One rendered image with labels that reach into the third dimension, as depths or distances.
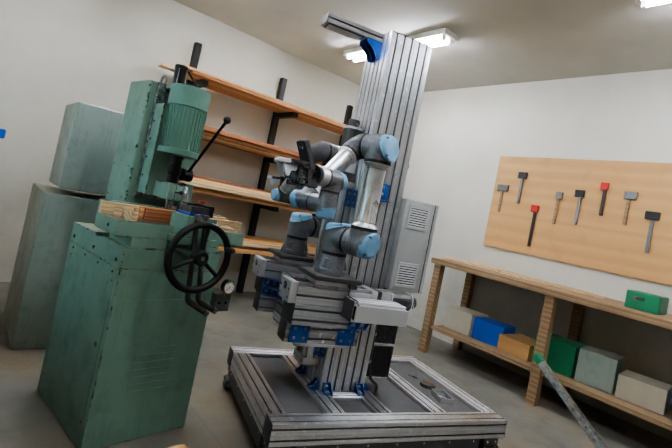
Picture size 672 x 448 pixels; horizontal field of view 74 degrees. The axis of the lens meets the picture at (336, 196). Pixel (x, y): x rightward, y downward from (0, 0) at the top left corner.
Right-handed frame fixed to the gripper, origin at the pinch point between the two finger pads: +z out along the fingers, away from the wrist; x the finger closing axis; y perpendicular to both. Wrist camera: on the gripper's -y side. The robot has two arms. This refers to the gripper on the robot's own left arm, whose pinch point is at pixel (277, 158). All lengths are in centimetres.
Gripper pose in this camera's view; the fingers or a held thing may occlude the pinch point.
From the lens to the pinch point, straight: 152.0
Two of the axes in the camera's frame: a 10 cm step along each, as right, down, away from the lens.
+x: -7.7, -0.1, 6.3
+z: -6.2, -1.4, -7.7
